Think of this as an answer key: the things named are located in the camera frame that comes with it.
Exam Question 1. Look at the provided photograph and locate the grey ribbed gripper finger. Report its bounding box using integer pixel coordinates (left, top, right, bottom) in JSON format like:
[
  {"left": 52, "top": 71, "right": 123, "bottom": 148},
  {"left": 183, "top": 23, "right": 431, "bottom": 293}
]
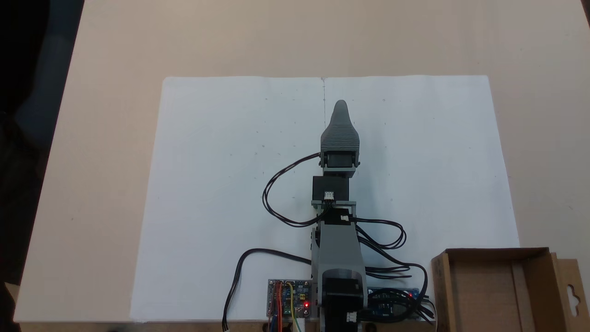
[{"left": 320, "top": 100, "right": 360, "bottom": 153}]

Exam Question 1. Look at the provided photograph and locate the white paper sheet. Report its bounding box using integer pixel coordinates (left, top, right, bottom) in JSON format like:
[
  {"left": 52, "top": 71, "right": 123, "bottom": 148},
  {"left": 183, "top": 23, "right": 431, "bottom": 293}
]
[
  {"left": 130, "top": 76, "right": 326, "bottom": 322},
  {"left": 323, "top": 75, "right": 520, "bottom": 321}
]

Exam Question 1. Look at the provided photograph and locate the blue circuit board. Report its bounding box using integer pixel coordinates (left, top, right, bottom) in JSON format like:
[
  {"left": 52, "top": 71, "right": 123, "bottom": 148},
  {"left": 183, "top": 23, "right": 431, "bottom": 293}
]
[{"left": 366, "top": 287, "right": 422, "bottom": 321}]

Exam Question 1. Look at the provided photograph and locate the brown cardboard box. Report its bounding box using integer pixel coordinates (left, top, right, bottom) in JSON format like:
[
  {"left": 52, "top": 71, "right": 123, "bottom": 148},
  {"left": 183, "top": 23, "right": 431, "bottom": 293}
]
[{"left": 431, "top": 248, "right": 588, "bottom": 332}]

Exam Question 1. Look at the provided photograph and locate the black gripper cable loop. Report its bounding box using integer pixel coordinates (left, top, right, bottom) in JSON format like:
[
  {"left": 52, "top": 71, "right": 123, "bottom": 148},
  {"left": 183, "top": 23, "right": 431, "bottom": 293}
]
[{"left": 262, "top": 154, "right": 323, "bottom": 228}]

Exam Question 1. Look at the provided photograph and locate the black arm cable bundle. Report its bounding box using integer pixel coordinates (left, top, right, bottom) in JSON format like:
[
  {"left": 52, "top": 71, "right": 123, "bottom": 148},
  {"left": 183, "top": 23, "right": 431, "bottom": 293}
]
[{"left": 354, "top": 219, "right": 436, "bottom": 320}]

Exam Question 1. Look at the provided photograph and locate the circuit board with coloured wires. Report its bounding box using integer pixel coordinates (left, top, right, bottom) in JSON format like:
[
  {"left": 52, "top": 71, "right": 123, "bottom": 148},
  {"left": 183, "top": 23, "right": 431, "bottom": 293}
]
[{"left": 266, "top": 279, "right": 314, "bottom": 320}]

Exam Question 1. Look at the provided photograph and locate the black cable on table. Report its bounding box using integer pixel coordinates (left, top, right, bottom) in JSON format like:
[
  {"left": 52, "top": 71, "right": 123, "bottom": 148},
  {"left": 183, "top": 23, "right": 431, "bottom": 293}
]
[{"left": 223, "top": 249, "right": 314, "bottom": 332}]

